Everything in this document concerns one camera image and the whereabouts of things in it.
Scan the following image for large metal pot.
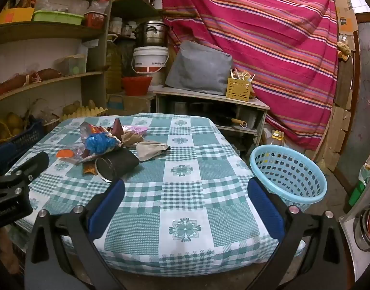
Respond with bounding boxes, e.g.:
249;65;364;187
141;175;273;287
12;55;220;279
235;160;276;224
133;21;171;48

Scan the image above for wooden shelf unit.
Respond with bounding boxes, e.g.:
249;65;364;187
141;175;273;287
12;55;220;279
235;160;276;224
0;0;116;121

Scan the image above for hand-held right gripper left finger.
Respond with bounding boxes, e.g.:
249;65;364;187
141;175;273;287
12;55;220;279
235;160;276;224
24;178;126;290

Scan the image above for short sweet potato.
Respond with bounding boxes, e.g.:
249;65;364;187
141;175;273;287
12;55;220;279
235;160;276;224
31;68;63;81

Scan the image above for plain cardboard sheets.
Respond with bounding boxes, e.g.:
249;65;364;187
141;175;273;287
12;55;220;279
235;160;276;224
322;57;354;171

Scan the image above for light blue plastic basket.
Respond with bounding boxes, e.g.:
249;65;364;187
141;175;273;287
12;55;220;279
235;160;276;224
249;144;328;212

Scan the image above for pink plastic wrapper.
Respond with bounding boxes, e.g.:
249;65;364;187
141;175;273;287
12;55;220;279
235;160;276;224
125;125;148;135

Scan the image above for brown pointed wrapper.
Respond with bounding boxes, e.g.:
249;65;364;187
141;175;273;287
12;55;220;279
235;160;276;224
111;118;124;137

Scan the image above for dark blue plastic crate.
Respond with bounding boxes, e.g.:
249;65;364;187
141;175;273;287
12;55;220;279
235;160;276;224
0;118;45;173

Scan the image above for group of white jars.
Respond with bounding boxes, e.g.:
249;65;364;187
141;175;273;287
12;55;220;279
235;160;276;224
109;16;138;37

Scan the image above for wooden wall shelf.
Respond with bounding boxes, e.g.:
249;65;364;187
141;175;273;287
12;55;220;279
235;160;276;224
112;0;162;41

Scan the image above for red plastic basin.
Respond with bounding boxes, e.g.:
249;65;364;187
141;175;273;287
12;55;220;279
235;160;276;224
121;76;153;96

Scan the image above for green plastic tray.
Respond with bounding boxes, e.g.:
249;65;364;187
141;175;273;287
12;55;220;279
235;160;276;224
32;10;84;25

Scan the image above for black cylindrical can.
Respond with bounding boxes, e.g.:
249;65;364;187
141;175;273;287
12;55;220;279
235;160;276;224
94;149;140;183

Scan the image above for small red basket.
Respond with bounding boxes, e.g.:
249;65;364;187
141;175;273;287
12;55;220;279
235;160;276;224
84;12;107;29

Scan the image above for clear oil bottle yellow label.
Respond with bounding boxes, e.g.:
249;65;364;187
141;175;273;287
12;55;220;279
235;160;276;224
271;129;286;146

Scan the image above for yellow egg tray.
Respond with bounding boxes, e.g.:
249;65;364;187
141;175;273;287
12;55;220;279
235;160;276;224
62;100;108;119

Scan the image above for yellow oil jug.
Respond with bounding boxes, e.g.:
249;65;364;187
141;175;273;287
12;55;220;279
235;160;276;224
106;34;123;94

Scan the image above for pan with wooden handle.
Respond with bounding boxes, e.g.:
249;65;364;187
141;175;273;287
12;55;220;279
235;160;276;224
215;116;248;128

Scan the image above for metal pot with red lid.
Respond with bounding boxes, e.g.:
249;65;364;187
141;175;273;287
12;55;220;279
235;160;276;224
354;201;370;251

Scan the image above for clear plastic container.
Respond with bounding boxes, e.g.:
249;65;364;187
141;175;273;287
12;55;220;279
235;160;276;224
56;54;87;76

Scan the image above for silver foil snack wrapper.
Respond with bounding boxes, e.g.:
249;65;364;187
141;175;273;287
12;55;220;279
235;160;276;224
79;121;106;139

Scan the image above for green bin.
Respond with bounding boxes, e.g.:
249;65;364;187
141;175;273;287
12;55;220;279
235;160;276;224
349;165;370;209

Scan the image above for cardboard box with blue print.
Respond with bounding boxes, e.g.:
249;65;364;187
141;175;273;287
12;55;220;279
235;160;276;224
106;92;155;116

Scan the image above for beige paper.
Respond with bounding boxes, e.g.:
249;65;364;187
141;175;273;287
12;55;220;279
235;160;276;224
136;141;171;162

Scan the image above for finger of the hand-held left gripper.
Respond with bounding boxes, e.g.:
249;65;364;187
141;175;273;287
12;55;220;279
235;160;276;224
0;151;49;201

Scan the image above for green checkered tablecloth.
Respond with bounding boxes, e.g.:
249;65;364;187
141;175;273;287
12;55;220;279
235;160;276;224
5;113;306;277

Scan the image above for low wooden cabinet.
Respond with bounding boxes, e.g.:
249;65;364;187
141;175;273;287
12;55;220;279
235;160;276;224
153;87;270;150

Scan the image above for cardboard sheet with dark print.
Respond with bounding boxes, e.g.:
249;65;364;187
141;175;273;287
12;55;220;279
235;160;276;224
336;0;359;35

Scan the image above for dried plant bunch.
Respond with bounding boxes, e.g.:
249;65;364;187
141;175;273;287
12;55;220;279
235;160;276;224
337;41;353;61

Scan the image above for pile of potatoes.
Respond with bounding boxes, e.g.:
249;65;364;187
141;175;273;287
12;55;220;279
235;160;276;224
63;100;82;114

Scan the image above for yellow net bag of fruit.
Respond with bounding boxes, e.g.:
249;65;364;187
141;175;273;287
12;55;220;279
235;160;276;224
0;112;25;144

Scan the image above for yellow box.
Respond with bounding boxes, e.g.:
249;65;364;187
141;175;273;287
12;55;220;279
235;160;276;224
0;7;35;26

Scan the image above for grey metal door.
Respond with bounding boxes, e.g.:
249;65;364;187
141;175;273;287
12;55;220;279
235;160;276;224
336;12;370;194

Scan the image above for clear plastic bags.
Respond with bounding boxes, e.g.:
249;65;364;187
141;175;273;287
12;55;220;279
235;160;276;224
35;0;109;16

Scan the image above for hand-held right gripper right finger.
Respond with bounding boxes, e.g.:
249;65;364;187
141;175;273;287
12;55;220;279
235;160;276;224
248;177;354;290

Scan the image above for grey fabric cover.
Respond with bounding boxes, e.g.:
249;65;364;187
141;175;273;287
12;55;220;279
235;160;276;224
165;41;234;95

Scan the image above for bundle of utensils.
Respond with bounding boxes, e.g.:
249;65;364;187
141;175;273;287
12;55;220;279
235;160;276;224
230;68;256;83

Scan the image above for red striped cloth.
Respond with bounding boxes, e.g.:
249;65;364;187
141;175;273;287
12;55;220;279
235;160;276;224
161;0;339;152

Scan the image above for white plastic bucket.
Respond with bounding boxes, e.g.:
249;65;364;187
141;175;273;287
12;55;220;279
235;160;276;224
131;46;170;87

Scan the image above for yellow utensil holder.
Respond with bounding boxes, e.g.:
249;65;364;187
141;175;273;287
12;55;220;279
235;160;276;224
227;77;253;102

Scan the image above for long sweet potato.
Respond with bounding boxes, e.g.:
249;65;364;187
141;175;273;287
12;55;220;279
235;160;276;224
0;74;29;97

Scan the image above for orange-edged clear wrapper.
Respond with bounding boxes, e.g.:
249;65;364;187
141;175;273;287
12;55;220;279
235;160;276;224
82;156;98;176

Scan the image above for blue plastic wrapper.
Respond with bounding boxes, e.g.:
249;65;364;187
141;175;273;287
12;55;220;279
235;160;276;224
85;133;117;155

